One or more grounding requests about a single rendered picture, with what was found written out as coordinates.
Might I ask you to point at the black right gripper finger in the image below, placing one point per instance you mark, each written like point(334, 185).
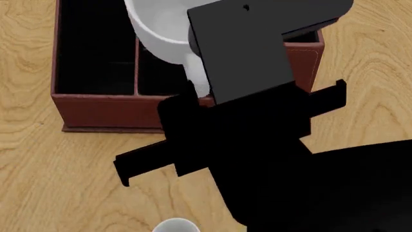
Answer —
point(180, 116)

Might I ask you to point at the brown leather divided caddy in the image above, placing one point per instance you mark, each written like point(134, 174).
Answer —
point(109, 111)

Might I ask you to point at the small white cup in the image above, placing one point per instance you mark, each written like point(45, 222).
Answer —
point(176, 226)

